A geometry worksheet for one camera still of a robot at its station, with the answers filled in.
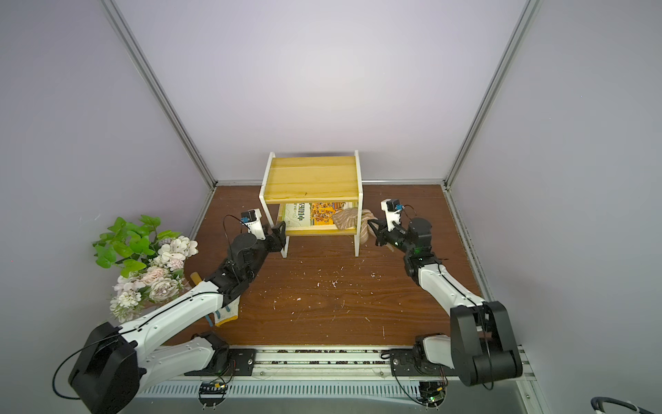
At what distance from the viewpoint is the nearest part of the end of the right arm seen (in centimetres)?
72

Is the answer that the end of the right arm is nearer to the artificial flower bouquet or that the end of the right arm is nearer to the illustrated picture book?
the illustrated picture book

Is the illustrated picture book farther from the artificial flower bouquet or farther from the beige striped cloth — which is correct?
the artificial flower bouquet

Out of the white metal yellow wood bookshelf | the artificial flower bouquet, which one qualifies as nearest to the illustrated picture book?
the white metal yellow wood bookshelf

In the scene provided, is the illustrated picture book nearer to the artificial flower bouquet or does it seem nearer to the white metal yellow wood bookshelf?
the white metal yellow wood bookshelf

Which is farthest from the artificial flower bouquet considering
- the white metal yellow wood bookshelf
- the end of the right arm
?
the end of the right arm

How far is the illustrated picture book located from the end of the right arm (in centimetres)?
19

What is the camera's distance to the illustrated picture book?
2.85ft
